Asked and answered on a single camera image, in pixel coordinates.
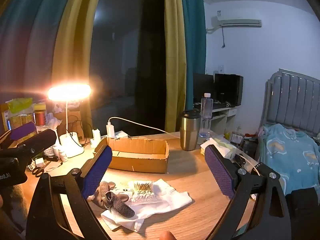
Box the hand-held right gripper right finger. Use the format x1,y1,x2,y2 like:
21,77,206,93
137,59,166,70
204,144,292,240

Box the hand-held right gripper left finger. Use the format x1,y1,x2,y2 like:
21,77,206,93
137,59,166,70
26,145,113,240

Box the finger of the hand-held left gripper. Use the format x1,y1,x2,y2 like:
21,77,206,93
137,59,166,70
0,121,38,151
14,129,58,161

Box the grey dotted glove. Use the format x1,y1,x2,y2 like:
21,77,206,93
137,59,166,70
87,181,135,218

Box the cotton swab pack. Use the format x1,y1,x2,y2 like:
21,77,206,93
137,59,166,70
125,180,160,204

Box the white paper towel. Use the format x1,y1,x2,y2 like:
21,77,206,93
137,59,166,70
130,179,192,220
101,209,145,232

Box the person's left forearm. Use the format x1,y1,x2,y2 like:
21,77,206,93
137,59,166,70
0,180,28,240

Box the white woven basket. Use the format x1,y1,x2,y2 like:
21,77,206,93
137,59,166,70
42,144,60,158

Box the crumpled white tissue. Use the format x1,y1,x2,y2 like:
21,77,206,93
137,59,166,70
46,112,62,134

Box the red jar with yellow lid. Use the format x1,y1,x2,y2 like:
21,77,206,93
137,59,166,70
34,104,47,127

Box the green snack bag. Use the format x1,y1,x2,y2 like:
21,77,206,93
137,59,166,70
6,97,34,130

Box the white tissue pack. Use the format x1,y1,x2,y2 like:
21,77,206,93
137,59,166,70
200,137,237,159

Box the black scissors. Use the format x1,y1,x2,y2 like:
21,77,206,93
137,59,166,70
32,166,45,178

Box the white desk lamp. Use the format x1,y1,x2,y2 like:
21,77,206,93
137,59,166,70
47,84,92,158

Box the white plug adapter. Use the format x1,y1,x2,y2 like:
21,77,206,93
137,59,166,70
90,129,102,148

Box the tall brown cardboard box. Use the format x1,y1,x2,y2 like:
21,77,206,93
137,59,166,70
55,110,87,142

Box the steel tumbler with black lid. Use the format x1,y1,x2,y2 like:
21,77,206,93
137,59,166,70
179,109,202,151

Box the white computer desk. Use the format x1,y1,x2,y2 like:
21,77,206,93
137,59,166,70
194,102,238,134

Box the clear plastic water bottle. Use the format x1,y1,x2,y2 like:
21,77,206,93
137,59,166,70
199,93,213,138

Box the blue printed blanket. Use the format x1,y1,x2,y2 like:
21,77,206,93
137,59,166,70
257,124,320,196

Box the black computer tower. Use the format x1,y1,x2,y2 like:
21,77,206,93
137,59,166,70
214,74,244,107

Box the black computer monitor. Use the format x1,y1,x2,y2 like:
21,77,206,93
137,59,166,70
193,73,215,104

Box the dark cloth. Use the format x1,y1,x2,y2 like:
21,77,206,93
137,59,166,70
285,187,320,240

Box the teal curtain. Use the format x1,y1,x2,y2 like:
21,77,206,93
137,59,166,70
179,0,207,110
0,0,83,100

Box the yellow curtain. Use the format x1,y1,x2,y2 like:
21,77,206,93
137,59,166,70
163,0,187,133
51,0,105,130

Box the grey padded bed headboard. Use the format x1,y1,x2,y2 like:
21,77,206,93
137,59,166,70
264,68,320,140

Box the dark window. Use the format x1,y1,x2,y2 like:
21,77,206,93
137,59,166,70
89,0,167,135

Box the white air conditioner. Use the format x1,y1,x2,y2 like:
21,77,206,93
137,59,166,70
211,16,262,30

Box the thin white cable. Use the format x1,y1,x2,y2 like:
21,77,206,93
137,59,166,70
236,154,262,175

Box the black cable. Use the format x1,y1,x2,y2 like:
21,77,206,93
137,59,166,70
67,115,93,145

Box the white charger cable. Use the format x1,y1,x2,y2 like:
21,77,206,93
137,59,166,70
108,116,180,137

